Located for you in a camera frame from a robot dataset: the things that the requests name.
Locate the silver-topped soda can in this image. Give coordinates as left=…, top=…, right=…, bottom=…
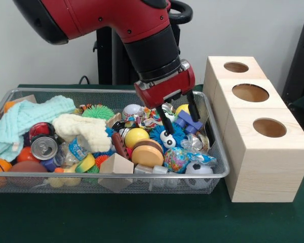
left=30, top=135, right=59, bottom=160

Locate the cream knitted cloth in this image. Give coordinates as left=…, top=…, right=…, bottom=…
left=52, top=113, right=113, bottom=154

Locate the blue white plastic packet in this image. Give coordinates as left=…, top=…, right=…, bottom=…
left=187, top=151, right=217, bottom=167

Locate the toy burger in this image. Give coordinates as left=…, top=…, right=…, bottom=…
left=131, top=138, right=165, bottom=168

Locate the yellow ball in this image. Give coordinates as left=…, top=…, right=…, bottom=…
left=176, top=104, right=192, bottom=117
left=124, top=128, right=150, bottom=149

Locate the plain wooden block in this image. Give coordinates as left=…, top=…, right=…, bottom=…
left=97, top=152, right=135, bottom=192

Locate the wooden box with three holes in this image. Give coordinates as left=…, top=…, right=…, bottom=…
left=202, top=56, right=304, bottom=203

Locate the mint green knitted cloth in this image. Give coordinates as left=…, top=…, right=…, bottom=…
left=0, top=95, right=76, bottom=163

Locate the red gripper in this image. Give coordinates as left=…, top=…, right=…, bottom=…
left=134, top=66, right=201, bottom=136

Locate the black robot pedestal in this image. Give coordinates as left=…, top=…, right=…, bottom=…
left=92, top=0, right=193, bottom=86

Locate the colourful knotted rope toy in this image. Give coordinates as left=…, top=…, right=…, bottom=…
left=124, top=105, right=163, bottom=127

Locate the clear mesh bin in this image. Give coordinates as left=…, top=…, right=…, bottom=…
left=0, top=88, right=231, bottom=195

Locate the purple toy block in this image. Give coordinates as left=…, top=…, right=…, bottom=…
left=174, top=110, right=203, bottom=134

